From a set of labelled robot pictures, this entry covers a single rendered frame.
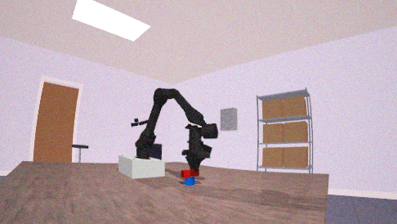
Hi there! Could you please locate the blue cube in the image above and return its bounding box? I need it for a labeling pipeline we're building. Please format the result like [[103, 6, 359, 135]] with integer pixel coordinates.
[[185, 177, 194, 186]]

